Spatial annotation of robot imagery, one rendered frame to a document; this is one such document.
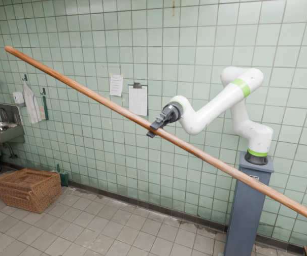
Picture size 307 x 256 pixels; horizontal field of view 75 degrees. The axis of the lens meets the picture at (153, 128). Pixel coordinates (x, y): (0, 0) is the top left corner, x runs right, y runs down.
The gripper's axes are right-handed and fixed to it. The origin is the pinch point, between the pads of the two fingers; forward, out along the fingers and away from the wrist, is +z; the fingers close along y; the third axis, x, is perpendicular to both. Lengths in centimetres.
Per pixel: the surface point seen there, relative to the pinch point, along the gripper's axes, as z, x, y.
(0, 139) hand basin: -82, 209, 176
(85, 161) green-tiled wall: -117, 96, 163
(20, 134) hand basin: -110, 207, 180
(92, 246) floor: -46, 22, 185
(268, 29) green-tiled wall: -121, -25, -54
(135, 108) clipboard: -116, 52, 55
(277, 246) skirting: -117, -143, 117
